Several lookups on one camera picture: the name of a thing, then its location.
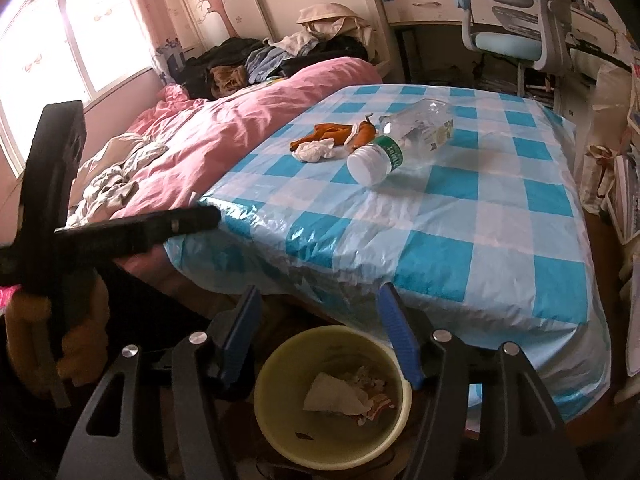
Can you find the grey and blue desk chair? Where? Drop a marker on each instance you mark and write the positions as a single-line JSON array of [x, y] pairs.
[[515, 40]]

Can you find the yellow plastic bin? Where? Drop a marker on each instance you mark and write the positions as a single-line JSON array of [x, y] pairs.
[[330, 440]]

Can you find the person's left hand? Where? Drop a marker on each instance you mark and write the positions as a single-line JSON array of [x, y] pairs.
[[85, 350]]

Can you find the clear plastic bottle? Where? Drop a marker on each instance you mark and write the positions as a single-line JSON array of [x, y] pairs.
[[415, 130]]

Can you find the flat white tissue paper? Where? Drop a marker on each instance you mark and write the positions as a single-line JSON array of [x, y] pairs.
[[330, 395]]

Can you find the stack of white books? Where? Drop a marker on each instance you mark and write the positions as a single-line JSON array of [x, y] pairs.
[[625, 195]]

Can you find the red and white wrapper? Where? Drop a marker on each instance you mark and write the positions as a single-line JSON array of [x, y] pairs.
[[377, 402]]

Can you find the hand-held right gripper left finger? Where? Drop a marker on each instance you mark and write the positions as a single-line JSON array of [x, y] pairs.
[[242, 340]]

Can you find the white desk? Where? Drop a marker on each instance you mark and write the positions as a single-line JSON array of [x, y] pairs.
[[425, 5]]

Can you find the window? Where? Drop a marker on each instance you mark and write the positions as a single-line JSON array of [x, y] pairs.
[[65, 35]]

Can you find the beige crumpled cloth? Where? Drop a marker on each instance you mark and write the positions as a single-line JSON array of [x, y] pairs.
[[115, 170]]

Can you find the blue checked tablecloth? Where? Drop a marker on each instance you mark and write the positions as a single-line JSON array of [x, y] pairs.
[[450, 210]]

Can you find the brown garment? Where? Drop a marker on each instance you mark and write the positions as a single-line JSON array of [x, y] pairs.
[[227, 80]]

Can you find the blue castle cutout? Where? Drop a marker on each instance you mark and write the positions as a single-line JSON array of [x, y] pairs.
[[172, 62]]

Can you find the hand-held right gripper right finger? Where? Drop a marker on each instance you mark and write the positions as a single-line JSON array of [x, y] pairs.
[[400, 340]]

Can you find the pink duvet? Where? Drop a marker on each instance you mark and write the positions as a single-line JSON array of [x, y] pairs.
[[215, 125]]

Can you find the beige folded cloth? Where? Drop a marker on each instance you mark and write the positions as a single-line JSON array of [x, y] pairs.
[[330, 17]]

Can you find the pink curtain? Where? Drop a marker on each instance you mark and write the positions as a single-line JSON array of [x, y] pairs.
[[147, 10]]

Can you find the orange fruit peel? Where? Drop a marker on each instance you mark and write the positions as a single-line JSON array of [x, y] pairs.
[[363, 135]]

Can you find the pile of dark clothes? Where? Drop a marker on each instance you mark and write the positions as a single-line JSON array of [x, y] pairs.
[[300, 60]]

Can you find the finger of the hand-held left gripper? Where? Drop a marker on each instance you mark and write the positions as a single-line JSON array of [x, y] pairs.
[[150, 227]]

